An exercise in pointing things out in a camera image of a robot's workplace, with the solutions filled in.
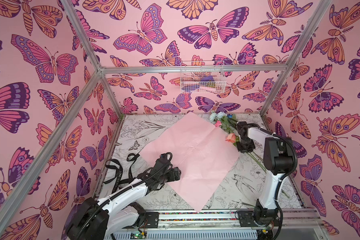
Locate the white fake flower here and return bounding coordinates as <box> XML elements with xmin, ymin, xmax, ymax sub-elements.
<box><xmin>209</xmin><ymin>112</ymin><xmax>227</xmax><ymax>123</ymax></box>

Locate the purple pink wrapping paper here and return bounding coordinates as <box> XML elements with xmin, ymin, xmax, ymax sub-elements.
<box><xmin>140</xmin><ymin>113</ymin><xmax>240</xmax><ymax>212</ymax></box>

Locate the white wire basket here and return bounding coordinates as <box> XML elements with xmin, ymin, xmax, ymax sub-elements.
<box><xmin>179</xmin><ymin>61</ymin><xmax>227</xmax><ymax>95</ymax></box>

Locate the orange pink fake rose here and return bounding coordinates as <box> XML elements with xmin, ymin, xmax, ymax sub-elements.
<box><xmin>226</xmin><ymin>133</ymin><xmax>267</xmax><ymax>172</ymax></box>

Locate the black printed ribbon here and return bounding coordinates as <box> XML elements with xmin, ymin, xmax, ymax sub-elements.
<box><xmin>103</xmin><ymin>153</ymin><xmax>140</xmax><ymax>194</ymax></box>

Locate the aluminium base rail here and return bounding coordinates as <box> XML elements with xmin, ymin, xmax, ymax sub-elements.
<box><xmin>71</xmin><ymin>208</ymin><xmax>331</xmax><ymax>240</ymax></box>

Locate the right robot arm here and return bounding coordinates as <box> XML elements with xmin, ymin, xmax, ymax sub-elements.
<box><xmin>235</xmin><ymin>122</ymin><xmax>298</xmax><ymax>227</ymax></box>

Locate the small pink fake rose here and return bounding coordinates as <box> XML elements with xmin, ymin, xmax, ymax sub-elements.
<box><xmin>215</xmin><ymin>120</ymin><xmax>234</xmax><ymax>134</ymax></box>

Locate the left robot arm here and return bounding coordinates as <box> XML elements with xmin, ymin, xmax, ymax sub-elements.
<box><xmin>66</xmin><ymin>152</ymin><xmax>181</xmax><ymax>240</ymax></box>

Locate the aluminium frame structure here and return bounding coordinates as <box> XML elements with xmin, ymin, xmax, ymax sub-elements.
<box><xmin>0</xmin><ymin>1</ymin><xmax>332</xmax><ymax>237</ymax></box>

